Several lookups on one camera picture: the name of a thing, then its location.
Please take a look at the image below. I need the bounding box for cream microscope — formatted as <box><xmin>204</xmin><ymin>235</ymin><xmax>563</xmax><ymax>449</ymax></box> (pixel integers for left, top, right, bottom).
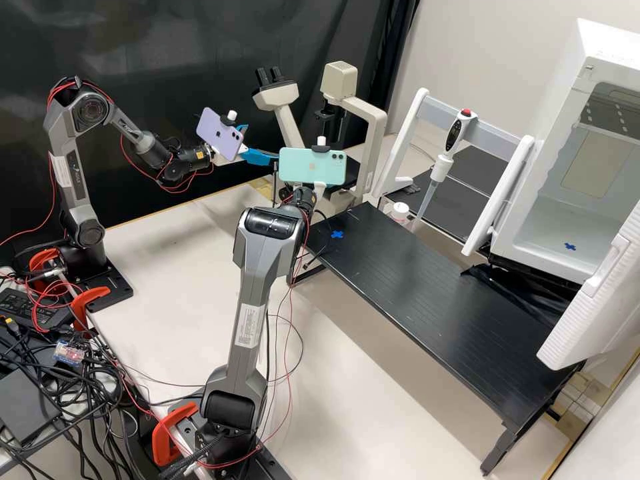
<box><xmin>251</xmin><ymin>61</ymin><xmax>389</xmax><ymax>213</ymax></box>

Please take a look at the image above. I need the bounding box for pipette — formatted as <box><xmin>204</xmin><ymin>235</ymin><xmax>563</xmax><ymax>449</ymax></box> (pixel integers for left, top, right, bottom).
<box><xmin>413</xmin><ymin>107</ymin><xmax>479</xmax><ymax>224</ymax></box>

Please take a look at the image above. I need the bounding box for long black platform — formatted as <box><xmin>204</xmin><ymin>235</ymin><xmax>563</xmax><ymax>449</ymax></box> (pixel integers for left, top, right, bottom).
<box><xmin>303</xmin><ymin>201</ymin><xmax>585</xmax><ymax>476</ymax></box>

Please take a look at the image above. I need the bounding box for orange clamp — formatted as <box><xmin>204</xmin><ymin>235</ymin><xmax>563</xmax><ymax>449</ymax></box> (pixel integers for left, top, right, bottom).
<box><xmin>27</xmin><ymin>249</ymin><xmax>65</xmax><ymax>282</ymax></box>
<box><xmin>69</xmin><ymin>285</ymin><xmax>113</xmax><ymax>334</ymax></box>
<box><xmin>151</xmin><ymin>401</ymin><xmax>201</xmax><ymax>467</ymax></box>

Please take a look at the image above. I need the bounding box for white pipette stand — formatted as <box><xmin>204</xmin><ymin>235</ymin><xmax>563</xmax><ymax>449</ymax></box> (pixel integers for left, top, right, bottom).
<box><xmin>372</xmin><ymin>87</ymin><xmax>537</xmax><ymax>257</ymax></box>

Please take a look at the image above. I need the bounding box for small circuit board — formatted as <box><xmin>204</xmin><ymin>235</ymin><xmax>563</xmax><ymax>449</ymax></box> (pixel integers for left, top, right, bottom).
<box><xmin>53</xmin><ymin>339</ymin><xmax>85</xmax><ymax>364</ymax></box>

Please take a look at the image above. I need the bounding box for black power supply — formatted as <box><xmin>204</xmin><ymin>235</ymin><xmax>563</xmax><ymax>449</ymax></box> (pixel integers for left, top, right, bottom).
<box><xmin>0</xmin><ymin>288</ymin><xmax>74</xmax><ymax>332</ymax></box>

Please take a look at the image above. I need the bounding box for white incubator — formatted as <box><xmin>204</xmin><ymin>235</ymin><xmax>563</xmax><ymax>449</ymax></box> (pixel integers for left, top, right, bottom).
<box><xmin>489</xmin><ymin>17</ymin><xmax>640</xmax><ymax>287</ymax></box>

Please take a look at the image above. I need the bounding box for flat black box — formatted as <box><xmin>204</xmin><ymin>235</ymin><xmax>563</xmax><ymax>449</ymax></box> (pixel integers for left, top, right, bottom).
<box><xmin>0</xmin><ymin>367</ymin><xmax>63</xmax><ymax>447</ymax></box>

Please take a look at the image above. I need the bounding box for incubator door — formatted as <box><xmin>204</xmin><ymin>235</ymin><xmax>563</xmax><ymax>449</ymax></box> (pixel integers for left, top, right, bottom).
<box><xmin>535</xmin><ymin>203</ymin><xmax>640</xmax><ymax>372</ymax></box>

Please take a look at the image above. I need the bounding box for left wrist camera phone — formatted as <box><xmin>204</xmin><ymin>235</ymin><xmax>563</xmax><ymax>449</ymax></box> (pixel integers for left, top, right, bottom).
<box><xmin>195</xmin><ymin>106</ymin><xmax>249</xmax><ymax>163</ymax></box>

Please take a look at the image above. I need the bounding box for wrist camera phone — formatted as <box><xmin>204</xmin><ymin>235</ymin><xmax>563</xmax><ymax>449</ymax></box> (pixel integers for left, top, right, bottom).
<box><xmin>195</xmin><ymin>106</ymin><xmax>249</xmax><ymax>163</ymax></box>
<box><xmin>277</xmin><ymin>135</ymin><xmax>347</xmax><ymax>192</ymax></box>

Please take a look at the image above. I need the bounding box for right wrist camera phone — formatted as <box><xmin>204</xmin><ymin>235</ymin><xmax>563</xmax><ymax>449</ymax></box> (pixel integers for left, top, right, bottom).
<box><xmin>277</xmin><ymin>135</ymin><xmax>347</xmax><ymax>192</ymax></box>

